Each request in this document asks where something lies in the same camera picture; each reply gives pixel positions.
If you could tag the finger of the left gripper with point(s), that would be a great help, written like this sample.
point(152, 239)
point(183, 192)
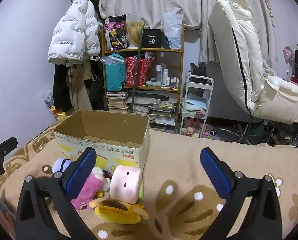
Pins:
point(9, 145)

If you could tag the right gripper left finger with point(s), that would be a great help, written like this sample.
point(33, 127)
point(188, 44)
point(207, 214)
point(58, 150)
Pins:
point(33, 218)

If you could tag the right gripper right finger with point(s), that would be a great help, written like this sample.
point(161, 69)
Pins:
point(263, 218)

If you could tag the white-haired plush doll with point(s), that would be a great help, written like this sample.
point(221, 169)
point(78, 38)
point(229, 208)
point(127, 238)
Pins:
point(61, 165)

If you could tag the pink plush bear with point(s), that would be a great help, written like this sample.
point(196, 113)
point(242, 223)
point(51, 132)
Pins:
point(86, 195)

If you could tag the yellow plush zipper pouch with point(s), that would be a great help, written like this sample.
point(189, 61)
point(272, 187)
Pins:
point(117, 212)

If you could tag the pink marshmallow plush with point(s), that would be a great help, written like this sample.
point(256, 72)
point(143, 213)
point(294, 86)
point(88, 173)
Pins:
point(125, 184)

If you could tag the green tissue pack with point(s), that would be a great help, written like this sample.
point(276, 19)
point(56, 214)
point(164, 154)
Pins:
point(141, 190)

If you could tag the beige patterned blanket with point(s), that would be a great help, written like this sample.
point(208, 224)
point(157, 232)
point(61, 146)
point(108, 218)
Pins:
point(178, 196)

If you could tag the beige hanging coat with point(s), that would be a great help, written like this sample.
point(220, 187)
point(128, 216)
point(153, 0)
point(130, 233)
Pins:
point(77, 74)

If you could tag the open cardboard box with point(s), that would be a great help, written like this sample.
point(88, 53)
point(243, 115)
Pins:
point(117, 138)

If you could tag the white puffer jacket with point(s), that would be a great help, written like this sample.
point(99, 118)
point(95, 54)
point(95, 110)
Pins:
point(75, 37)

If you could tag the cream padded chair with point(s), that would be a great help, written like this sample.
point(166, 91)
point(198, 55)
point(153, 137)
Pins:
point(242, 66)

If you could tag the teal gift bag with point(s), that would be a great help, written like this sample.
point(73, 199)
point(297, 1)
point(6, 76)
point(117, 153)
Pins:
point(115, 71)

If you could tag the white rolling cart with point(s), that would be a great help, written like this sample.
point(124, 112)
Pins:
point(195, 106)

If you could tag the stack of books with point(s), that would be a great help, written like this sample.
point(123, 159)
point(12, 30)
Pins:
point(159, 105)

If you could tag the pink black printed bag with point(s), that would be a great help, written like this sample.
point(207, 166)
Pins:
point(115, 32)

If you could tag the red gift bag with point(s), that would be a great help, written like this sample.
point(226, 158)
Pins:
point(140, 70)

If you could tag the pink desk fan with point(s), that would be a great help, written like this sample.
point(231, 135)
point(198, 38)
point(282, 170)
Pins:
point(289, 57)

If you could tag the blonde wig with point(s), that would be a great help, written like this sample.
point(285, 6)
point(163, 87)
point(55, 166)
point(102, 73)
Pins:
point(133, 31)

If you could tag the black box number 40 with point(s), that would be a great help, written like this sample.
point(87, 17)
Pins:
point(151, 38)

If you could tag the green pole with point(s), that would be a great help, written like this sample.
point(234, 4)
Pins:
point(137, 66)

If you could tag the floral curtain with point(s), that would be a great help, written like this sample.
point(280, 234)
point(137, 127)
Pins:
point(195, 16)

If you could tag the clear plastic bag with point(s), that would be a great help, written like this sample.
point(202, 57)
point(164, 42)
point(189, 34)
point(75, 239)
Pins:
point(172, 29)

